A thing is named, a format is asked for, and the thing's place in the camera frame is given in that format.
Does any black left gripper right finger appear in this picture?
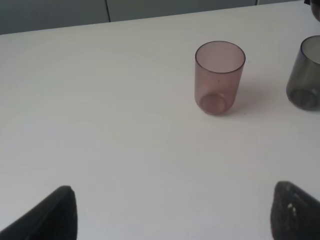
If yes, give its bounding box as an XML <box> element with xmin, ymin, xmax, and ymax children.
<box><xmin>270</xmin><ymin>181</ymin><xmax>320</xmax><ymax>240</ymax></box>

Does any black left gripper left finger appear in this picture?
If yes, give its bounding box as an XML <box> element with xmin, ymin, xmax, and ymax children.
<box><xmin>0</xmin><ymin>185</ymin><xmax>78</xmax><ymax>240</ymax></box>

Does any brown translucent water bottle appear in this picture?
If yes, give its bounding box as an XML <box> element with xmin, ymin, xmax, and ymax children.
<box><xmin>304</xmin><ymin>0</ymin><xmax>320</xmax><ymax>22</ymax></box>

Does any translucent grey plastic cup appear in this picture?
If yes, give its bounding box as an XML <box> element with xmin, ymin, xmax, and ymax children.
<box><xmin>286</xmin><ymin>35</ymin><xmax>320</xmax><ymax>111</ymax></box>

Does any translucent pink plastic cup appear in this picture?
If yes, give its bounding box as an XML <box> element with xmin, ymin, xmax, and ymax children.
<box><xmin>194</xmin><ymin>40</ymin><xmax>246</xmax><ymax>115</ymax></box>

